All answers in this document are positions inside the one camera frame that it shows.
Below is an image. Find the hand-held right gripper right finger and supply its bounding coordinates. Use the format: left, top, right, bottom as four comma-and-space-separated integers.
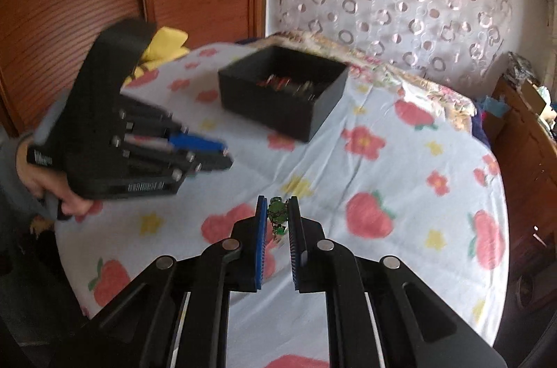
289, 196, 508, 368

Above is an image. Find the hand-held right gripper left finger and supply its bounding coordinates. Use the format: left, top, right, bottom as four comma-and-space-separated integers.
52, 196, 267, 368

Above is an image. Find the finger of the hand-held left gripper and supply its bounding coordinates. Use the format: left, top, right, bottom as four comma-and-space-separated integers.
113, 135, 234, 180
119, 96, 228, 154

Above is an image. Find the small green toy figure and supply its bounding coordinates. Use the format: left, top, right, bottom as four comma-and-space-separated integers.
267, 196, 289, 245

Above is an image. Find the black storage box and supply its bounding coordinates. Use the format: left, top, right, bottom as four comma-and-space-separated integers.
218, 45, 350, 143

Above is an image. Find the person's left forearm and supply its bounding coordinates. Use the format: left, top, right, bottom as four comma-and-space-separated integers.
0, 87, 74, 212

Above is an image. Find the person's left hand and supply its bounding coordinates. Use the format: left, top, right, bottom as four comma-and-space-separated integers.
16, 142, 104, 221

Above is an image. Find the yellow striped plush toy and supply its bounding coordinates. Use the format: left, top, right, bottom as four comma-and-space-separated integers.
124, 26, 191, 87

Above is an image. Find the floral strawberry bedsheet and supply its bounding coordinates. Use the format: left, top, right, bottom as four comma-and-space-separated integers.
54, 31, 510, 368

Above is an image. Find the blue cloth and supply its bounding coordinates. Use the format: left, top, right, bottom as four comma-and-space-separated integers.
472, 96, 508, 143

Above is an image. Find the wooden bedside cabinet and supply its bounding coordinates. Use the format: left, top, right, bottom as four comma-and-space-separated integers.
479, 77, 557, 308

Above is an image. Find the assorted small clutter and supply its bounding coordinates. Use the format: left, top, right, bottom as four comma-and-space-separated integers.
505, 51, 557, 134

